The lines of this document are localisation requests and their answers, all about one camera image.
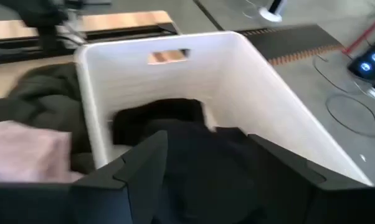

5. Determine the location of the black table edge rail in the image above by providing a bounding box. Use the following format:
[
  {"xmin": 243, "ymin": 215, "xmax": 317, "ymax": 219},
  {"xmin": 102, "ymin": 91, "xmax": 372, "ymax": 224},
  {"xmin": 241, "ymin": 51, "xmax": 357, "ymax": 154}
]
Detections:
[{"xmin": 0, "ymin": 23, "xmax": 179, "ymax": 65}]

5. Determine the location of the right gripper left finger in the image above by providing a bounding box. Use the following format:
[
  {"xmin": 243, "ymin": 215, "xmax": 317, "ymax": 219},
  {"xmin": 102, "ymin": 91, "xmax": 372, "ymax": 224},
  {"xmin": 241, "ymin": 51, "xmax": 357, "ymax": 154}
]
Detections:
[{"xmin": 70, "ymin": 129, "xmax": 169, "ymax": 224}]

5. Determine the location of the white stand base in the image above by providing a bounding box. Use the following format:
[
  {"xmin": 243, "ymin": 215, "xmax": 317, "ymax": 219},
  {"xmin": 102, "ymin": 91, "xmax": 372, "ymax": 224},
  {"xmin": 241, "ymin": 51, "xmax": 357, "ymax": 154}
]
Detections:
[{"xmin": 258, "ymin": 0, "xmax": 288, "ymax": 23}]

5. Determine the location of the red floor strip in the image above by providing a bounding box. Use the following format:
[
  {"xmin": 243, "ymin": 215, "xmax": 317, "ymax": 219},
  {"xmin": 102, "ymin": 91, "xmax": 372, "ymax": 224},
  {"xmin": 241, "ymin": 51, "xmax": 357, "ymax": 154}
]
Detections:
[{"xmin": 342, "ymin": 12, "xmax": 375, "ymax": 55}]

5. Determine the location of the black device with blue lights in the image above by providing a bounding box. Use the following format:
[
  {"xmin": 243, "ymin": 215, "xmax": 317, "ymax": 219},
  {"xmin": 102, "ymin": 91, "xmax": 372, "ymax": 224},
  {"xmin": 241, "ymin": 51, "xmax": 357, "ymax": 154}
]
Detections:
[{"xmin": 347, "ymin": 39, "xmax": 375, "ymax": 91}]

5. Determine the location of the black orange floor cable cover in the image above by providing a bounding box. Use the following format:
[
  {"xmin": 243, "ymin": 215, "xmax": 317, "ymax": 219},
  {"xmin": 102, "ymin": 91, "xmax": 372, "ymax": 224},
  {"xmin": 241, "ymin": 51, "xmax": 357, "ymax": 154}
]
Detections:
[{"xmin": 237, "ymin": 24, "xmax": 346, "ymax": 66}]

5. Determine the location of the black garment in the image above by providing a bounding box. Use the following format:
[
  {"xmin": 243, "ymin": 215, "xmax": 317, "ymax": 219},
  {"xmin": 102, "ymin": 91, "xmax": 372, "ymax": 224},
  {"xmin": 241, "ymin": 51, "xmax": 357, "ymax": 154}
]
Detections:
[{"xmin": 111, "ymin": 98, "xmax": 316, "ymax": 224}]

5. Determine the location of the pink striped shirt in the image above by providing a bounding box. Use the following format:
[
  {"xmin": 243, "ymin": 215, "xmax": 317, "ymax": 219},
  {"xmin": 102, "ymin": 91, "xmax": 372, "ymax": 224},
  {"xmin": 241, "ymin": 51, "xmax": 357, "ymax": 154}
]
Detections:
[{"xmin": 0, "ymin": 119, "xmax": 85, "ymax": 184}]

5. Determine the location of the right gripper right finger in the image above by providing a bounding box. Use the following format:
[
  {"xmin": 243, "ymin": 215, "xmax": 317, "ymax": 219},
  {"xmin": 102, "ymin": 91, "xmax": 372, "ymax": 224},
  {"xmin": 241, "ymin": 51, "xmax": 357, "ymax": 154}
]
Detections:
[{"xmin": 247, "ymin": 133, "xmax": 328, "ymax": 224}]

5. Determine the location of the dark green knitted sweater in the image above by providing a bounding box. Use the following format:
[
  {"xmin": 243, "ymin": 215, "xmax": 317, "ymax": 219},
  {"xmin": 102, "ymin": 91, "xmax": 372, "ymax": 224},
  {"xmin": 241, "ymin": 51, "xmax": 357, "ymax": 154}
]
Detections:
[{"xmin": 0, "ymin": 62, "xmax": 97, "ymax": 175}]

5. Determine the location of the thin black floor cable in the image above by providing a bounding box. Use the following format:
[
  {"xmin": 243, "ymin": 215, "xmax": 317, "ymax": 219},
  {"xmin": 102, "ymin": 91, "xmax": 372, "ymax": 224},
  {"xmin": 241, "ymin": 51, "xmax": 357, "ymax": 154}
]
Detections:
[{"xmin": 311, "ymin": 55, "xmax": 375, "ymax": 138}]

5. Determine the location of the white perforated plastic basket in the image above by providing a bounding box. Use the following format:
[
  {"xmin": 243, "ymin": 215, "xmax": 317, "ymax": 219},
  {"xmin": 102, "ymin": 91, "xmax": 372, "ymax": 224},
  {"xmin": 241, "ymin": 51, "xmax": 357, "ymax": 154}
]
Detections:
[{"xmin": 74, "ymin": 30, "xmax": 375, "ymax": 187}]

